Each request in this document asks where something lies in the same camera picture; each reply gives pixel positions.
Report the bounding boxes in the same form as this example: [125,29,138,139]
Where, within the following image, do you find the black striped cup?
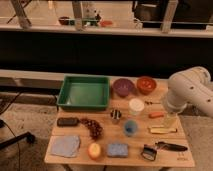
[110,109,122,124]

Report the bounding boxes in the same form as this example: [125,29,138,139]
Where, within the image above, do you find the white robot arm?
[162,67,213,118]

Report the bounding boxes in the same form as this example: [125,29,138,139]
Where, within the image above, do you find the green plastic tray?
[57,76,110,110]

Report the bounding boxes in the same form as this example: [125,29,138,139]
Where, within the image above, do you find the purple bowl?
[112,78,134,97]

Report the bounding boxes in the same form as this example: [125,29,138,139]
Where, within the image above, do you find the white cup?
[129,98,145,115]

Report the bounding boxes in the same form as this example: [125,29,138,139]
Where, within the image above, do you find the red bowl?
[136,76,157,95]

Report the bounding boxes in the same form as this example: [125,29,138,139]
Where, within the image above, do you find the small metal screw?
[145,101,161,105]

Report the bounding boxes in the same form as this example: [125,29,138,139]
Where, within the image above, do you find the dark red grapes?
[80,118,103,140]

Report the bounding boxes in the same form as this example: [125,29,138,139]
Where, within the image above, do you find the blue cup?
[123,120,138,137]

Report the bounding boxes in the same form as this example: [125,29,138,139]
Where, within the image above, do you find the wooden table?
[45,79,195,168]

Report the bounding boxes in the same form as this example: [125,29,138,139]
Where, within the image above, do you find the orange carrot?
[148,112,164,119]

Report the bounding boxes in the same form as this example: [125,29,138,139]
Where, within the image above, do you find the black rectangular case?
[57,118,79,127]

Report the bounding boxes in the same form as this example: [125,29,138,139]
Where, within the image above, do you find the blue sponge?
[107,143,128,158]

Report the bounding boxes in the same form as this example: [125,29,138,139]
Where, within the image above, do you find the yellow red apple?
[88,143,101,159]

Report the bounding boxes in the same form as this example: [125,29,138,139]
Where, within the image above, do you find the blue folded cloth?
[50,135,80,158]

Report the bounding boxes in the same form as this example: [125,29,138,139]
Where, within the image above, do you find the black handled peeler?
[141,141,188,161]

